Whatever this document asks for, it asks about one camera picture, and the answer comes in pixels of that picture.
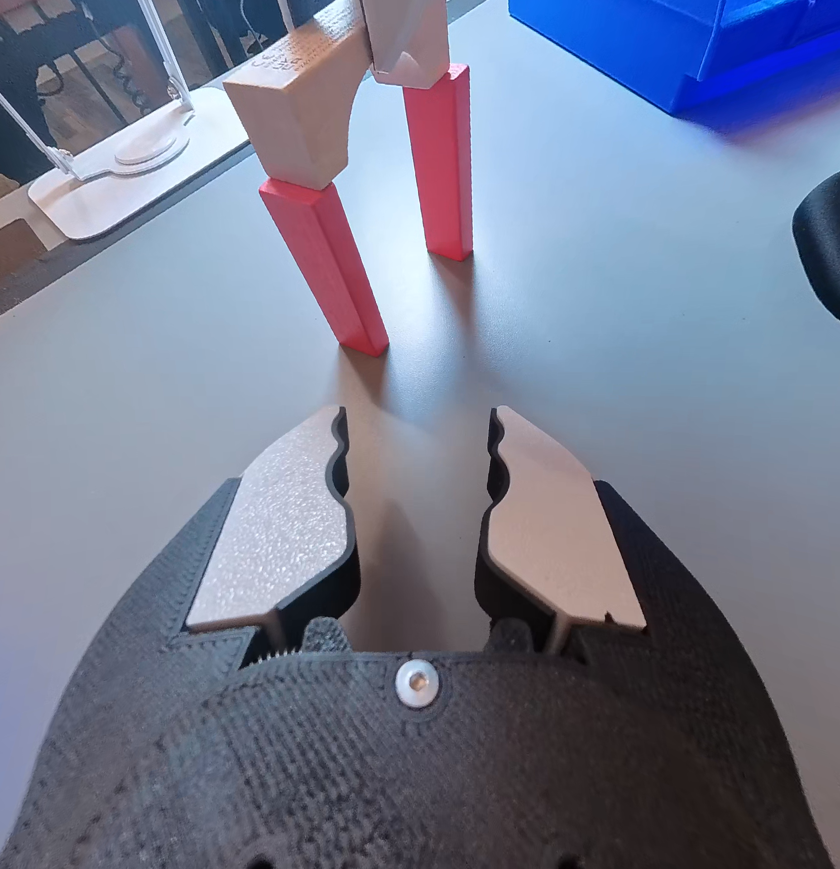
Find blue plastic bin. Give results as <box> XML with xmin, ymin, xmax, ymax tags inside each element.
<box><xmin>508</xmin><ymin>0</ymin><xmax>840</xmax><ymax>116</ymax></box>

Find black mesh wrist rest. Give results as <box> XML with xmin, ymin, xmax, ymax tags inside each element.
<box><xmin>791</xmin><ymin>166</ymin><xmax>840</xmax><ymax>313</ymax></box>

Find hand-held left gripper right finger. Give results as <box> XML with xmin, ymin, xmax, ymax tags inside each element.
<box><xmin>474</xmin><ymin>405</ymin><xmax>648</xmax><ymax>654</ymax></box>

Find natural wood arch block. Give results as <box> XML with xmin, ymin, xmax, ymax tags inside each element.
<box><xmin>223</xmin><ymin>14</ymin><xmax>394</xmax><ymax>191</ymax></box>

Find black coiled cable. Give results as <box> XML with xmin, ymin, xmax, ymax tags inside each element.
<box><xmin>109</xmin><ymin>41</ymin><xmax>154</xmax><ymax>116</ymax></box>

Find white document stand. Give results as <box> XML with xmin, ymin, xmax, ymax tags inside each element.
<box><xmin>0</xmin><ymin>0</ymin><xmax>252</xmax><ymax>243</ymax></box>

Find red wooden plank block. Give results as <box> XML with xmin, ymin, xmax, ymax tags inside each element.
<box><xmin>402</xmin><ymin>63</ymin><xmax>475</xmax><ymax>261</ymax></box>
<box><xmin>259</xmin><ymin>178</ymin><xmax>391</xmax><ymax>357</ymax></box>

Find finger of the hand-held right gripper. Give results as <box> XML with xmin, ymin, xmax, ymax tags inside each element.
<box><xmin>360</xmin><ymin>0</ymin><xmax>451</xmax><ymax>89</ymax></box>

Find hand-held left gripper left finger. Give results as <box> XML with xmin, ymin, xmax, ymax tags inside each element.
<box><xmin>185</xmin><ymin>406</ymin><xmax>361</xmax><ymax>663</ymax></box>

